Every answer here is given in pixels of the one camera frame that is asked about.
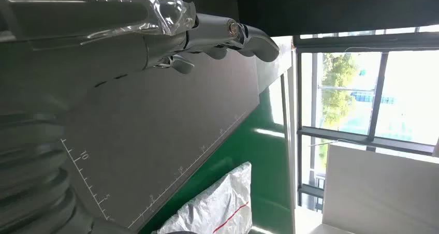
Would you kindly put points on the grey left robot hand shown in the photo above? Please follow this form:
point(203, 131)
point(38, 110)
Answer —
point(75, 37)

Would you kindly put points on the white package with red print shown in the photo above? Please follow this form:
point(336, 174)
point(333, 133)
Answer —
point(212, 205)

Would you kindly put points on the green conveyor belt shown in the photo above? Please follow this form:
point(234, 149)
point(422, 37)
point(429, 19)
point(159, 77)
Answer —
point(260, 157)

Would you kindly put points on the white board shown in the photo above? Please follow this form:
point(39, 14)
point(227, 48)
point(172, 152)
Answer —
point(377, 191)

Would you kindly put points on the black scanner base plate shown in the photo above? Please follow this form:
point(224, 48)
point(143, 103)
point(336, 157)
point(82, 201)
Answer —
point(154, 122)

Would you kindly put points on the aluminium conveyor side rail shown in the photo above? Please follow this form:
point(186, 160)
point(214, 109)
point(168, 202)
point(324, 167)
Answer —
point(289, 150)

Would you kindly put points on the dark window frame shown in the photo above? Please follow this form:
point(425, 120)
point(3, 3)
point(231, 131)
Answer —
point(343, 133)

